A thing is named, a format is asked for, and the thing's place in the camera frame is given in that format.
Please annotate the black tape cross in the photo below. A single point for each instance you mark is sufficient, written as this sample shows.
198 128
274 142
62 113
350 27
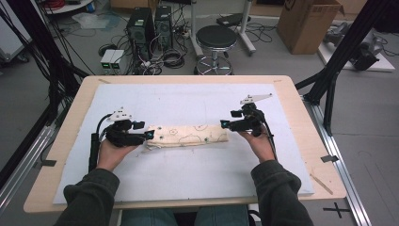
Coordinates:
336 210

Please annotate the large black computer tower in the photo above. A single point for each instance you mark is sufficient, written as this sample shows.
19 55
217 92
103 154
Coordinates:
140 29

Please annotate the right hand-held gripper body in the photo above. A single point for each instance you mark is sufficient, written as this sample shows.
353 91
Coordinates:
251 121

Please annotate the white box with green light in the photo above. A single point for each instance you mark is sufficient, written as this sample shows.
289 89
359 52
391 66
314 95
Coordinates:
117 60
106 59

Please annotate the person's leg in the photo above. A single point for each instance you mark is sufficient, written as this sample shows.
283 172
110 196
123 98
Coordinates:
222 216
147 218

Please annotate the person's left leg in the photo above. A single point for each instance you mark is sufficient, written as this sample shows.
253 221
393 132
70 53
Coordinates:
147 218

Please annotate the cream muslin cloth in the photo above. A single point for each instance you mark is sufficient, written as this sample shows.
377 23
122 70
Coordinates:
188 135

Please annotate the person's left hand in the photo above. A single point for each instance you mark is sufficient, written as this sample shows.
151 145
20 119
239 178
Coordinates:
109 155

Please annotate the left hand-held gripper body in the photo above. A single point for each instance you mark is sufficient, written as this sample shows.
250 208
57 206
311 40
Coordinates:
124 136

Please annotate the white platform with black device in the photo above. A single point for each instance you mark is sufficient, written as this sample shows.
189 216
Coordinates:
360 53

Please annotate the aluminium rail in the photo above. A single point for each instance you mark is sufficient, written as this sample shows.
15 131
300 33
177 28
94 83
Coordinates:
338 163
25 163

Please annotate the white round table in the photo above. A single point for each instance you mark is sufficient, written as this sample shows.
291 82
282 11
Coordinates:
69 7

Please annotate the brown cardboard box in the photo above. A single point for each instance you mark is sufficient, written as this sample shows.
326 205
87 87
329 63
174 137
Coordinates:
307 25

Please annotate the clear plastic sheet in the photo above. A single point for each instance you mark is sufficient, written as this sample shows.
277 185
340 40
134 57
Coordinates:
94 21

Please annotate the wooden table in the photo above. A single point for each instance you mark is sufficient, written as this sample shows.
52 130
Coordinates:
323 132

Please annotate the black tape piece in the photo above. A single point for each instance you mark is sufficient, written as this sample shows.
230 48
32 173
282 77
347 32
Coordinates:
48 163
329 158

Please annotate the person's right leg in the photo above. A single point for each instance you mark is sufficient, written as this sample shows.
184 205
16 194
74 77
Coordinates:
222 216

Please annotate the black round stool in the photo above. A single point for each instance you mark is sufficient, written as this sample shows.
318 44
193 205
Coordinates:
216 37

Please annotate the person's right hand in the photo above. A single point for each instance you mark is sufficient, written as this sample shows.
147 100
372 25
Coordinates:
263 149

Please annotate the thin wooden stick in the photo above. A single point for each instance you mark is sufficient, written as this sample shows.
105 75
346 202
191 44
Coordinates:
321 184

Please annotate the slim black computer tower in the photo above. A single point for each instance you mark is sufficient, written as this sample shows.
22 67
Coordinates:
163 26

